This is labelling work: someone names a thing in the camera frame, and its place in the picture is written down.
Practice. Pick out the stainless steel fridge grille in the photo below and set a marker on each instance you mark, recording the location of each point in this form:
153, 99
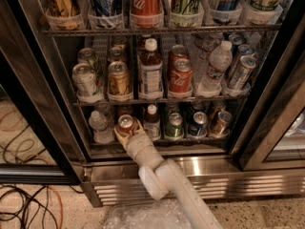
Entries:
117, 182

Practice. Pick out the clear plastic bag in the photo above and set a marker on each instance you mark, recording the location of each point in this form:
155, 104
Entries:
162, 214

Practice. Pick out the gold can middle front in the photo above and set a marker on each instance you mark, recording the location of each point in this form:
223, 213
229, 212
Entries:
119, 82

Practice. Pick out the red bull can top shelf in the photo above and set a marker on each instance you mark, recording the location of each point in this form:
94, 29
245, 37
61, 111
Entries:
224, 0

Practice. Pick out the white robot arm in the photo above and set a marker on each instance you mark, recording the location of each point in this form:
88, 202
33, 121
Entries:
161, 176

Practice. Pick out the blue soda can bottom shelf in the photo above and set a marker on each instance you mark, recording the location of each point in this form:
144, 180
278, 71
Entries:
198, 125

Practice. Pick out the red coke can middle rear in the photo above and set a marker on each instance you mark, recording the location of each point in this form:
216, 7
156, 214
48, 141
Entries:
177, 52

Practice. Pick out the silver slim can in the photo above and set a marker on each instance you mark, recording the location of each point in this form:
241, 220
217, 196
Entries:
245, 66
243, 49

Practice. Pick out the white green can middle rear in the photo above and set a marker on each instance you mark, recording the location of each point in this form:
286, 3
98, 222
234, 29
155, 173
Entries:
88, 55

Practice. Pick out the brown soda can bottom shelf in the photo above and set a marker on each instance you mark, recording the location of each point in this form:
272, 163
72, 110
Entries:
220, 124

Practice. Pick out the brown tea bottle shelf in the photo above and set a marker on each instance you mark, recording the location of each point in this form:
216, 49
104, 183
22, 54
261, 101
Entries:
151, 122
150, 71

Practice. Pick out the middle wire shelf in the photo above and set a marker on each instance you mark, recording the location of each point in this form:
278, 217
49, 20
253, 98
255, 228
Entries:
159, 100

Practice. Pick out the brown tea bottle middle shelf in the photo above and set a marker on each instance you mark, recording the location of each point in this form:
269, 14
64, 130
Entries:
150, 71

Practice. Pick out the top wire shelf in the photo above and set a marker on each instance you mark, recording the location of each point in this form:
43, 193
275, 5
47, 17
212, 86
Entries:
158, 31

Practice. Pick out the green soda can bottom shelf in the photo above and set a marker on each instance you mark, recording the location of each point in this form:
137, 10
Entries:
174, 129

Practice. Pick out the right glass fridge door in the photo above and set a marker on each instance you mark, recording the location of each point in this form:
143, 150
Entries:
271, 140

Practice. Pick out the clear water bottle middle shelf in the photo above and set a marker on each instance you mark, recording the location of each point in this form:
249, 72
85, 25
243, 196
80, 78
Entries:
219, 61

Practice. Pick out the clear water bottle shelf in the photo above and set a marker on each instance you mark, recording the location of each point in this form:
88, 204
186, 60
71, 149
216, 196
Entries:
219, 61
102, 132

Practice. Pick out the glass fridge door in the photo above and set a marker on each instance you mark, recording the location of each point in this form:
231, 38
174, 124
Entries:
271, 140
35, 74

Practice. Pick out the red coke can front bottom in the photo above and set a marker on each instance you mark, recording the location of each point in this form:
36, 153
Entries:
126, 124

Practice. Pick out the red coke can rear bottom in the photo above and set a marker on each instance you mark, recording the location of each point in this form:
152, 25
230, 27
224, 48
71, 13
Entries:
124, 110

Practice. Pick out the wire shelf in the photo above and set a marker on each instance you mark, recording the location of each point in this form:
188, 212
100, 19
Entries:
159, 100
158, 31

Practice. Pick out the white green can middle front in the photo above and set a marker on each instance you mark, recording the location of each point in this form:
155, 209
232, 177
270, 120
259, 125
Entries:
87, 83

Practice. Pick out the red coke can top shelf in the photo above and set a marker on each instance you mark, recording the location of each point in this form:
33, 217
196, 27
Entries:
146, 13

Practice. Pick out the blue white can top shelf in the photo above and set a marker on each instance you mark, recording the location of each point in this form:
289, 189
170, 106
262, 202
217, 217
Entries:
106, 14

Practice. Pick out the gold can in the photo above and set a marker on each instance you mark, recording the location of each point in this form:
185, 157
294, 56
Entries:
119, 82
116, 54

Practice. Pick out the clear water bottle bottom shelf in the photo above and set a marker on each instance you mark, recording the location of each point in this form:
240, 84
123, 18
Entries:
102, 132

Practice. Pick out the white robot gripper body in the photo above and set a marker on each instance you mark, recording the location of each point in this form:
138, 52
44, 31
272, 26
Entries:
138, 142

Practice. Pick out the left glass fridge door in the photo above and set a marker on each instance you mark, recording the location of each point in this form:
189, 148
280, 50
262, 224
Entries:
35, 74

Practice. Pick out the yellow can top shelf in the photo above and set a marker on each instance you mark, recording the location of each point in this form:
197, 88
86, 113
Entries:
66, 15

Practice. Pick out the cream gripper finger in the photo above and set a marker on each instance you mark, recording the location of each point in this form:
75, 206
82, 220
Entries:
122, 137
139, 130

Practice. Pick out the red coke can middle front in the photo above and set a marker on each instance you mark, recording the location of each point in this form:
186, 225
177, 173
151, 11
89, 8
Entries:
181, 75

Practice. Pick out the silver slim can middle front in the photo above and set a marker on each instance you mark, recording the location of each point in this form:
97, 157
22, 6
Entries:
245, 66

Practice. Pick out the brown tea bottle bottom shelf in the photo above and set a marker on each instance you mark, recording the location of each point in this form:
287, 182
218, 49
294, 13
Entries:
151, 122

